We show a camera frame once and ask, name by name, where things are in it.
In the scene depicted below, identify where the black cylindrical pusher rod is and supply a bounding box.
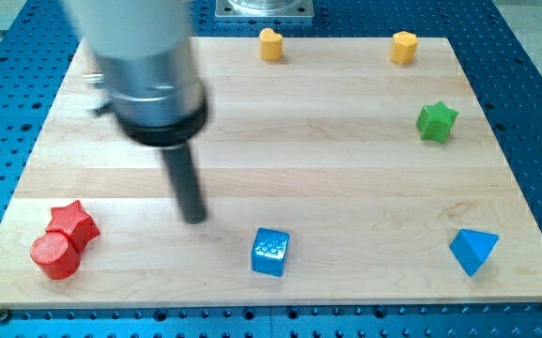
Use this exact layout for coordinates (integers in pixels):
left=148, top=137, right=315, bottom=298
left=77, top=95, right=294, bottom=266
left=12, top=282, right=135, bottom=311
left=162, top=144, right=207, bottom=224

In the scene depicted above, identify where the blue cube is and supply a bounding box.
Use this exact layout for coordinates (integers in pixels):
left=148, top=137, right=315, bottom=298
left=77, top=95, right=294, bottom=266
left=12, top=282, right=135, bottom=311
left=251, top=228, right=290, bottom=277

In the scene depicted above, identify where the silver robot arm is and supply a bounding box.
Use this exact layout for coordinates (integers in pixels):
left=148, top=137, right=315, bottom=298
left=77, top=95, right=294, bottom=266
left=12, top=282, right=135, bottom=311
left=63, top=0, right=209, bottom=223

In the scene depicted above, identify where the red star block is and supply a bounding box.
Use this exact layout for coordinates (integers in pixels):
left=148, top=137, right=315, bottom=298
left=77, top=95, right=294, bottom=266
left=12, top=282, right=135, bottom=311
left=45, top=200, right=101, bottom=254

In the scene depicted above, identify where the green star block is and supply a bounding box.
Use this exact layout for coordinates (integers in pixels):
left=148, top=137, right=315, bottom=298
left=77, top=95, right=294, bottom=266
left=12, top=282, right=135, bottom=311
left=415, top=101, right=458, bottom=144

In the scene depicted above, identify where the red cylinder block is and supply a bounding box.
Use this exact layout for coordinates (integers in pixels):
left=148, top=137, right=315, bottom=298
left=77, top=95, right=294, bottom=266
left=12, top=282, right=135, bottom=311
left=30, top=232, right=81, bottom=280

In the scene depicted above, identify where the wooden board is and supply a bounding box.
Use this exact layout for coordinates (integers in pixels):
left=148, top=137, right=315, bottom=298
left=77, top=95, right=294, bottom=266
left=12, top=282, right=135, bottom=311
left=0, top=38, right=542, bottom=309

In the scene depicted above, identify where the yellow heart block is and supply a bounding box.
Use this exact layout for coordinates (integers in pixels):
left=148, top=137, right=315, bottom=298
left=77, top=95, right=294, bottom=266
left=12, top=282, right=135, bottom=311
left=258, top=28, right=284, bottom=61

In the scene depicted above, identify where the yellow hexagon block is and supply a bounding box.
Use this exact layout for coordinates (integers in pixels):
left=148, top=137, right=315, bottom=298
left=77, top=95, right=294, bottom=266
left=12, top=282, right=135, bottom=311
left=389, top=31, right=418, bottom=65

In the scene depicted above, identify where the blue triangular prism block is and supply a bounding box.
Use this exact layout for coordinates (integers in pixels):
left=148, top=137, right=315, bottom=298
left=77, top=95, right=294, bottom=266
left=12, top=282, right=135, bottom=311
left=449, top=229, right=500, bottom=277

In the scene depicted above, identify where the blue perforated metal table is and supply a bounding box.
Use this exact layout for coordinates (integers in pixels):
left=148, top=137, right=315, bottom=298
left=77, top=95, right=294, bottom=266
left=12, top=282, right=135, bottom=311
left=0, top=0, right=542, bottom=337

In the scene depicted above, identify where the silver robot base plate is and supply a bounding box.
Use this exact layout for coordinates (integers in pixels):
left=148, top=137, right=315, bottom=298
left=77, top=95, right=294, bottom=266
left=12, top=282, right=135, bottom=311
left=215, top=0, right=315, bottom=20

